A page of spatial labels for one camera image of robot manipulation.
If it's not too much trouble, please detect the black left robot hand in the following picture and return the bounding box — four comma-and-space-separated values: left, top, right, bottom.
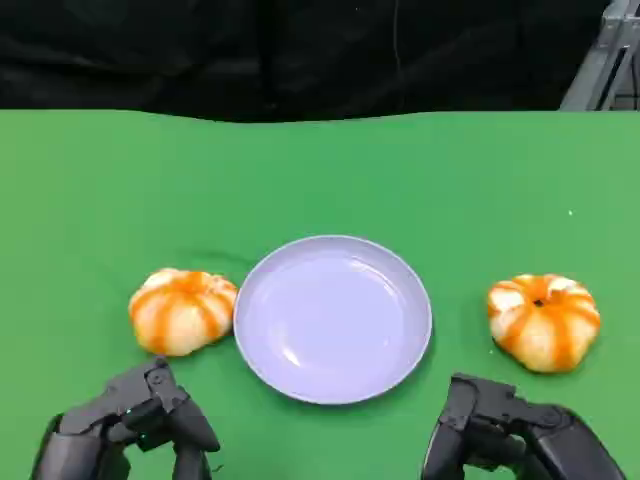
29, 355, 221, 480

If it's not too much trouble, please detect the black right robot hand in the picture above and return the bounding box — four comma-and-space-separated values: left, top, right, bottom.
422, 372, 629, 480

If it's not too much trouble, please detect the orange white toy bread roll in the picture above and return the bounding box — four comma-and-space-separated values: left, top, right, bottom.
128, 267, 239, 358
487, 272, 602, 374

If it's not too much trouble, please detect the lilac plate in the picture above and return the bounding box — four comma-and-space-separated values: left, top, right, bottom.
233, 234, 434, 406

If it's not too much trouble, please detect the green table cloth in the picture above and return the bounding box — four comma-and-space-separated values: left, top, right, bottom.
0, 108, 640, 480

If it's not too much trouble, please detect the black backdrop cloth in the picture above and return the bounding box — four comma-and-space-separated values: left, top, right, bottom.
0, 0, 615, 124

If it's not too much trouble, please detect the grey metal frame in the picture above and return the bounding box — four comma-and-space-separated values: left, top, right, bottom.
559, 0, 640, 112

